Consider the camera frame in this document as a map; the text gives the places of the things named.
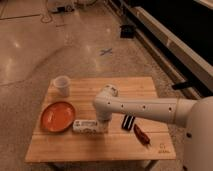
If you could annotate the long grey ledge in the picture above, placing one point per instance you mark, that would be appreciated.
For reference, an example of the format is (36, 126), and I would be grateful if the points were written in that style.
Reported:
(185, 27)

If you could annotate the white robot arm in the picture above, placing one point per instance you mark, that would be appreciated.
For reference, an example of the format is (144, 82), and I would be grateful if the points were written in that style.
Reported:
(196, 116)

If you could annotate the orange plate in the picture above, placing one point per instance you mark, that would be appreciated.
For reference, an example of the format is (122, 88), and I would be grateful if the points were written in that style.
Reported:
(57, 116)

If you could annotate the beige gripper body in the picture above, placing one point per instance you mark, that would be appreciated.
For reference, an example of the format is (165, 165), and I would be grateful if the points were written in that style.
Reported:
(103, 126)

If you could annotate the black white striped block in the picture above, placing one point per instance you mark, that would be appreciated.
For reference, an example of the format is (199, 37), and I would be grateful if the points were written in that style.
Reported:
(128, 122)

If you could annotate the wooden slatted table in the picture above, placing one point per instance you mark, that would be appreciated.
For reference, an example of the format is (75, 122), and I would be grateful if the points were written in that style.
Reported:
(116, 144)

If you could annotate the grey device on floor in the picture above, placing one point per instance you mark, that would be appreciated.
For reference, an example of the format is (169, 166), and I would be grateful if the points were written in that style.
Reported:
(57, 6)

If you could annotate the black box on floor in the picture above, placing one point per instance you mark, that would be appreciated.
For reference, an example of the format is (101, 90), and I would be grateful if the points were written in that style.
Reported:
(127, 31)

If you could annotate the white plastic cup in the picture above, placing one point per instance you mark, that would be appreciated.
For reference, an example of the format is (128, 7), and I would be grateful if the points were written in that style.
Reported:
(62, 83)

